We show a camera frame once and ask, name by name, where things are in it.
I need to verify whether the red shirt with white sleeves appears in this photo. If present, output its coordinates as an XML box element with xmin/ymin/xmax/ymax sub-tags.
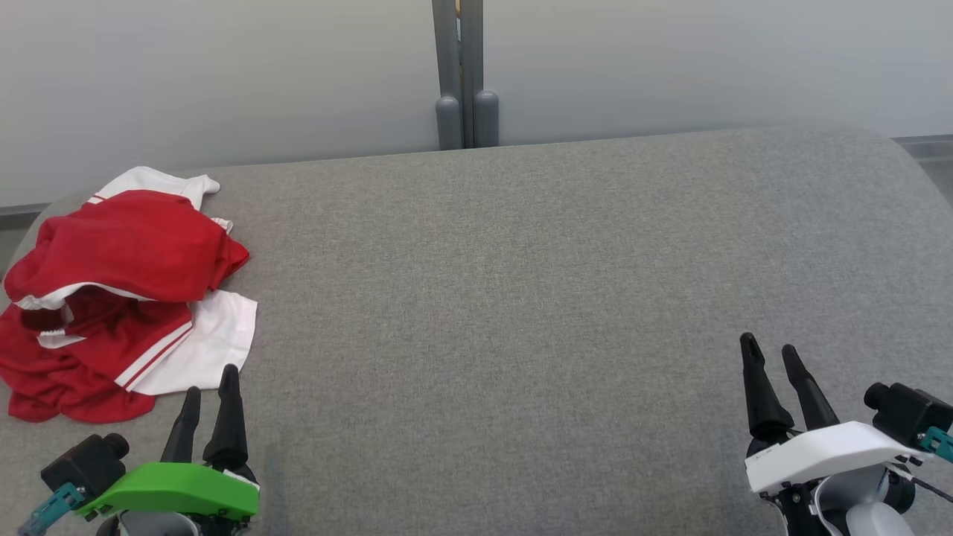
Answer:
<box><xmin>0</xmin><ymin>165</ymin><xmax>259</xmax><ymax>424</ymax></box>

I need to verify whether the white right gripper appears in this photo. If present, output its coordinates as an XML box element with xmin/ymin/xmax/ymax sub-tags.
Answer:
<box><xmin>739</xmin><ymin>332</ymin><xmax>932</xmax><ymax>536</ymax></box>

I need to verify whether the black cable with teal plug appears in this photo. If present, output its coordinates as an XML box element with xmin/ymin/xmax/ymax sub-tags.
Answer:
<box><xmin>18</xmin><ymin>482</ymin><xmax>87</xmax><ymax>536</ymax></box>
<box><xmin>911</xmin><ymin>427</ymin><xmax>953</xmax><ymax>503</ymax></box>

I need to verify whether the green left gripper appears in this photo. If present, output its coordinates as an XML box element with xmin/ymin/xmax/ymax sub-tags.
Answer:
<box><xmin>74</xmin><ymin>364</ymin><xmax>261</xmax><ymax>536</ymax></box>

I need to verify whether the grey partition post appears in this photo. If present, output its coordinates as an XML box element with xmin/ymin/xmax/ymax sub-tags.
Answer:
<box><xmin>460</xmin><ymin>0</ymin><xmax>500</xmax><ymax>149</ymax></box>
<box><xmin>431</xmin><ymin>0</ymin><xmax>464</xmax><ymax>152</ymax></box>

